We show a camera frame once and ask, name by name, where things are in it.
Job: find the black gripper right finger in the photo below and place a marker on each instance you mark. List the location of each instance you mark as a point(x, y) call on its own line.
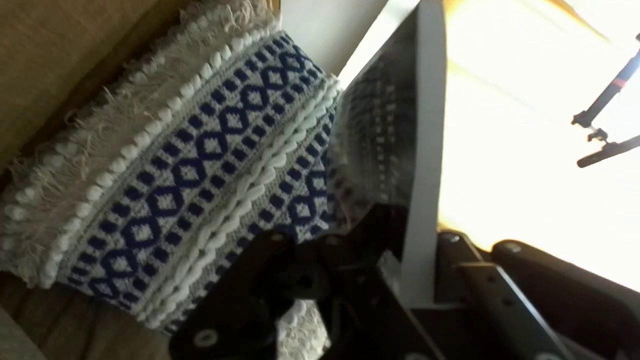
point(521, 292)

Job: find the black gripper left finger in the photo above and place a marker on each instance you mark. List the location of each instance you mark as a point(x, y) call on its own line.
point(266, 292)

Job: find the brown fabric sofa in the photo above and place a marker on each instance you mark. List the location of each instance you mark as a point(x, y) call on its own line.
point(81, 60)

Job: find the blue white patterned pillow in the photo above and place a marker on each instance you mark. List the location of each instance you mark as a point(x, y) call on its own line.
point(186, 172)

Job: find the black camera stand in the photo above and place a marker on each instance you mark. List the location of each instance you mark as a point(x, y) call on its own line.
point(607, 100)

